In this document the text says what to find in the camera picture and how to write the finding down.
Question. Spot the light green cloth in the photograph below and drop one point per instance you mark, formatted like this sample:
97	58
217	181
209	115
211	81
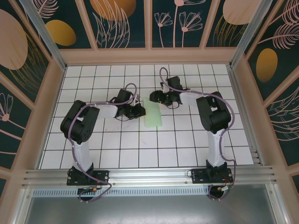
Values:
153	114

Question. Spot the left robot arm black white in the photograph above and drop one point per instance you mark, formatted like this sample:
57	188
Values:
79	123

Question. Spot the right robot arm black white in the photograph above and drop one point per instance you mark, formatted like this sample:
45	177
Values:
215	116

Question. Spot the grey metal sheet panel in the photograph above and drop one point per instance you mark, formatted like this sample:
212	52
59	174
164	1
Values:
151	210

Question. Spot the yellow power connector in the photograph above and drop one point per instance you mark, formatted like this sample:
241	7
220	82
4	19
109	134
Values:
219	188
94	188

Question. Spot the aluminium mounting rail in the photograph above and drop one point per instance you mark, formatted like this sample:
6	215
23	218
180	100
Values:
151	175

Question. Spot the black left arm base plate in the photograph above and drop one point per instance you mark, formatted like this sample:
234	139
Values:
102	176

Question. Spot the aluminium side rail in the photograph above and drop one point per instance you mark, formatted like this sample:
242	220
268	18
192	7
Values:
243	116

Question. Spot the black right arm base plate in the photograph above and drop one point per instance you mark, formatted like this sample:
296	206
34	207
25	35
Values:
198	176

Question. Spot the aluminium frame post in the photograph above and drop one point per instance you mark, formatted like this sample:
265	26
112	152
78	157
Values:
42	30
252	30

